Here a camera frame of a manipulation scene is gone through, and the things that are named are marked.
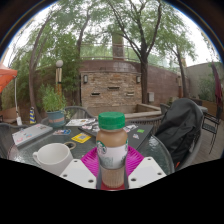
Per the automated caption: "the dark-trunked tree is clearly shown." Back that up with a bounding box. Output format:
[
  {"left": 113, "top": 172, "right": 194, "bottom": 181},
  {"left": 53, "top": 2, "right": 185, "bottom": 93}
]
[{"left": 106, "top": 0, "right": 168, "bottom": 105}]

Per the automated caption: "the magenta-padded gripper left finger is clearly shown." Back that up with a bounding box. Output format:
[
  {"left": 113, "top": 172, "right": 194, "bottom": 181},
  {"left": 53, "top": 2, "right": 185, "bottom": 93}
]
[{"left": 59, "top": 146, "right": 102, "bottom": 190}]

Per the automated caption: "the thin-trunked tree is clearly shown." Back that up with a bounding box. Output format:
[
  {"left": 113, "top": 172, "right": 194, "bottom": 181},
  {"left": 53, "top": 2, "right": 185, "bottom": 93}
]
[{"left": 166, "top": 33, "right": 198, "bottom": 99}]

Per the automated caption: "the wooden lamp post white globe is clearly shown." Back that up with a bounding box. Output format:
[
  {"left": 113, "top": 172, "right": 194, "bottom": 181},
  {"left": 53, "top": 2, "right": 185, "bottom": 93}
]
[{"left": 54, "top": 59, "right": 64, "bottom": 96}]

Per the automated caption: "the leaning grey-trunked tree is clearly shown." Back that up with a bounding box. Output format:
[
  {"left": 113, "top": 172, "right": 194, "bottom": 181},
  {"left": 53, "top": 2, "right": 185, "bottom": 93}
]
[{"left": 28, "top": 13, "right": 61, "bottom": 123}]

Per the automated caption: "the orange canopy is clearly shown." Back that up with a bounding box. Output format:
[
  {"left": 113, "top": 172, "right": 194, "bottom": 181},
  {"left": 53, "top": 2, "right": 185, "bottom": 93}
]
[{"left": 0, "top": 63, "right": 18, "bottom": 94}]

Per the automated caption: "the wooden bench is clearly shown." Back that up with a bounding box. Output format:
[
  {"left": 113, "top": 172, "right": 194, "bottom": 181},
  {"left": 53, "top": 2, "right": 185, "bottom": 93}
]
[{"left": 0, "top": 106, "right": 18, "bottom": 124}]

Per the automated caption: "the small brown ring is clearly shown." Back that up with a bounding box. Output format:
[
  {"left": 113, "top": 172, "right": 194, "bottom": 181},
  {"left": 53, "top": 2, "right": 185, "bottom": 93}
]
[{"left": 63, "top": 141, "right": 77, "bottom": 150}]

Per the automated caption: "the blue card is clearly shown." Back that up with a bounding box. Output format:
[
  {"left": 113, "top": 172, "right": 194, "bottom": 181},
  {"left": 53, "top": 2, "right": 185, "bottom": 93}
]
[{"left": 53, "top": 129, "right": 72, "bottom": 136}]

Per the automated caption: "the blue and yellow cone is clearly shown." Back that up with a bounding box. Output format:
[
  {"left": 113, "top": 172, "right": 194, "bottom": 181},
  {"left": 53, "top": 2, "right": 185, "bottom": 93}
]
[{"left": 29, "top": 106, "right": 37, "bottom": 125}]

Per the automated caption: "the dark red closed umbrella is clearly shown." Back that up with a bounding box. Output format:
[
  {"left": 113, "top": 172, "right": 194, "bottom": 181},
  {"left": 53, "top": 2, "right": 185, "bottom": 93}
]
[{"left": 210, "top": 61, "right": 222, "bottom": 108}]

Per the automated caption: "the green plant in blue pot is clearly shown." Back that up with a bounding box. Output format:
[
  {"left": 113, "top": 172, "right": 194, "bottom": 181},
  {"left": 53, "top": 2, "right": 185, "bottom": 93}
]
[{"left": 39, "top": 84, "right": 69, "bottom": 128}]

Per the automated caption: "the yellow card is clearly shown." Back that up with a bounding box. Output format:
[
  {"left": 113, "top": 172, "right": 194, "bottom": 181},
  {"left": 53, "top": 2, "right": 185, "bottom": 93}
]
[{"left": 70, "top": 132, "right": 92, "bottom": 144}]

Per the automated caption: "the silver laptop with stickers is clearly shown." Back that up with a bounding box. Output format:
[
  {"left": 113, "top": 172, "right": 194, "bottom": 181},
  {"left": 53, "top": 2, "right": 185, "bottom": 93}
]
[{"left": 11, "top": 123, "right": 54, "bottom": 148}]

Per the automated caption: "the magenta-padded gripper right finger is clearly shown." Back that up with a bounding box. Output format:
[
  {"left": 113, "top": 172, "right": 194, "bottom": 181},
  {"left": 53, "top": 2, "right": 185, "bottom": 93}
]
[{"left": 123, "top": 145, "right": 167, "bottom": 190}]

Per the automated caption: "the white mug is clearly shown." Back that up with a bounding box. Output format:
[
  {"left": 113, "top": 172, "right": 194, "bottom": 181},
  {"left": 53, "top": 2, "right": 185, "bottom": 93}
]
[{"left": 32, "top": 142, "right": 74, "bottom": 177}]

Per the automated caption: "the black folding chair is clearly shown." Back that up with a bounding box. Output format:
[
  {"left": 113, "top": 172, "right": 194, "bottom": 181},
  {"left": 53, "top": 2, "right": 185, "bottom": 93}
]
[{"left": 201, "top": 112, "right": 221, "bottom": 154}]

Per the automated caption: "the black jacket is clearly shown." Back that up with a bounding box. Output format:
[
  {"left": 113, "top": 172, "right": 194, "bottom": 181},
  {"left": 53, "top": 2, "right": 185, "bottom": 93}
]
[{"left": 155, "top": 97, "right": 204, "bottom": 169}]

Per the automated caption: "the green-capped coffee drink bottle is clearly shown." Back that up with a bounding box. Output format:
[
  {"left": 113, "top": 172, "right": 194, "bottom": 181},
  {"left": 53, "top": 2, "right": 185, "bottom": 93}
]
[{"left": 95, "top": 111, "right": 129, "bottom": 190}]

